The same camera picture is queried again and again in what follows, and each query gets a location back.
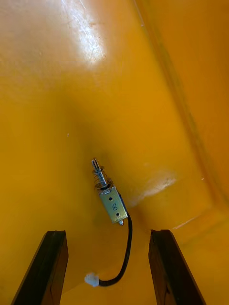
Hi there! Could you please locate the blue label metal solenoid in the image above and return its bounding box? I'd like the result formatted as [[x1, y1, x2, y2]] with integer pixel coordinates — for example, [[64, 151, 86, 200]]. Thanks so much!
[[84, 157, 133, 288]]

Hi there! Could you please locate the yellow-orange plastic bin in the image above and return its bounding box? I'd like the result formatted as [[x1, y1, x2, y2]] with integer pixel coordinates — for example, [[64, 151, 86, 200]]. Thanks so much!
[[0, 0, 229, 305]]

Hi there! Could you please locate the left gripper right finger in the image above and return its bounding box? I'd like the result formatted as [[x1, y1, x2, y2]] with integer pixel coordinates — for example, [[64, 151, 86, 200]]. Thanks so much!
[[148, 229, 207, 305]]

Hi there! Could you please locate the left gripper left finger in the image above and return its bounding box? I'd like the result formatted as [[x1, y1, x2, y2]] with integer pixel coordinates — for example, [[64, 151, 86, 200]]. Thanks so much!
[[11, 230, 69, 305]]

